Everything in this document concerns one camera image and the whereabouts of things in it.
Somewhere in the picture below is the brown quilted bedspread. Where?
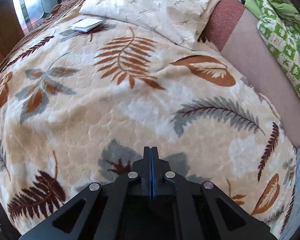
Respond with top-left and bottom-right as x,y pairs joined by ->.
0,0 -> 85,74

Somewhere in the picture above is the white leaf print pillow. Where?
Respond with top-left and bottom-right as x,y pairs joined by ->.
79,0 -> 221,50

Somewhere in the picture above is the pink quilted headboard cushion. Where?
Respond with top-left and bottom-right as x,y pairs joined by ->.
203,0 -> 300,147

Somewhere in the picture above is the leaf pattern plush blanket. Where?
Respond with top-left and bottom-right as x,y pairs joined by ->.
0,8 -> 296,237

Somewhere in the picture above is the green white patterned quilt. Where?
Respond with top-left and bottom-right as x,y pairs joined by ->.
244,0 -> 300,99

